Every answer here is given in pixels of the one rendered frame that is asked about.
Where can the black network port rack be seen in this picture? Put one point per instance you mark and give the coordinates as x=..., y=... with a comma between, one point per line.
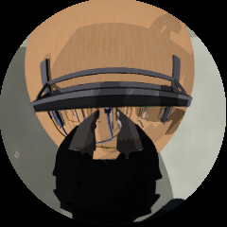
x=111, y=94

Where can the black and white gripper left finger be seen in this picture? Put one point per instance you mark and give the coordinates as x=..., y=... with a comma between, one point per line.
x=79, y=140

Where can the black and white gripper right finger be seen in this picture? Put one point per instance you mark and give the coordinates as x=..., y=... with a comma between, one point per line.
x=136, y=144

